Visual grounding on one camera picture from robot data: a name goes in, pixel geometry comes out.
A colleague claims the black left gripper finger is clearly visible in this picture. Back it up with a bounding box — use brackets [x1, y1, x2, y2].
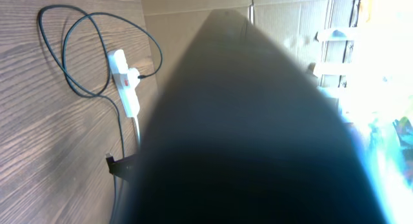
[124, 10, 387, 223]

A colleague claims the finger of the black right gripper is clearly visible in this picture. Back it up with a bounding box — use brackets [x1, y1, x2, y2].
[106, 153, 137, 182]

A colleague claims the white charger adapter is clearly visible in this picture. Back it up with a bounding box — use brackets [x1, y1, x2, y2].
[126, 68, 140, 89]

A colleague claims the white power strip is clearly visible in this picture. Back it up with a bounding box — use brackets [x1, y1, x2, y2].
[108, 49, 140, 117]

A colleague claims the white power strip cord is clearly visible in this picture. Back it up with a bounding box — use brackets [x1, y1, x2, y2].
[132, 116, 142, 147]

